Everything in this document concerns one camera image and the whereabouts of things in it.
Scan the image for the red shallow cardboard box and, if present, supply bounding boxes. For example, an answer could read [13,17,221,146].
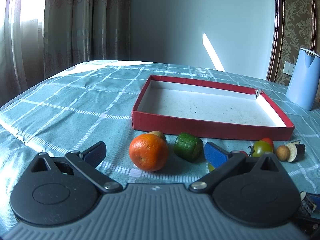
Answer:
[131,75,295,141]

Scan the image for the small brown longan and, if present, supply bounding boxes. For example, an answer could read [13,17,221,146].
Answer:
[276,145,290,161]

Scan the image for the orange mandarin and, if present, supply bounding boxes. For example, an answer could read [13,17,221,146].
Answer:
[129,133,169,172]

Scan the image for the white wall switch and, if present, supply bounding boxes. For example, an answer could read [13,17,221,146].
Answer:
[283,61,295,76]

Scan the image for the small red cherry tomato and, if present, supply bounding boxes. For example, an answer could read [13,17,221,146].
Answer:
[261,138,274,147]

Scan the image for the teal checked bed sheet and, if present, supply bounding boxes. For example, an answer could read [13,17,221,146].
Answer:
[1,61,319,234]

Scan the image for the brown patterned curtain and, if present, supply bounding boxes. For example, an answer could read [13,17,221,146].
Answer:
[1,0,131,105]

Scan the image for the yellow-green tomato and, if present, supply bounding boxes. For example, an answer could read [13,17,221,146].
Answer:
[208,163,215,172]

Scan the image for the dark eggplant chunk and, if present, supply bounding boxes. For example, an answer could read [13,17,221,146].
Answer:
[298,191,317,217]

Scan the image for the brown kiwi fruit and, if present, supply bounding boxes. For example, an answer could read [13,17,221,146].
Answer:
[149,131,167,142]

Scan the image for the eggplant chunk with white cut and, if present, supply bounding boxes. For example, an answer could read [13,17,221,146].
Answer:
[287,142,305,163]

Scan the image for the light blue kettle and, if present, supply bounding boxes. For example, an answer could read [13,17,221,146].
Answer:
[285,48,320,111]

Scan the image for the dark wooden wall trim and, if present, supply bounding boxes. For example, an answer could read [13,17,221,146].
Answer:
[266,0,285,82]

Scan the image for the green tomato with stem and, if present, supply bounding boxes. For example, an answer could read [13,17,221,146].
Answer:
[248,140,273,157]

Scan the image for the green cucumber chunk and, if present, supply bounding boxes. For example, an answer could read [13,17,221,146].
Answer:
[174,133,203,162]

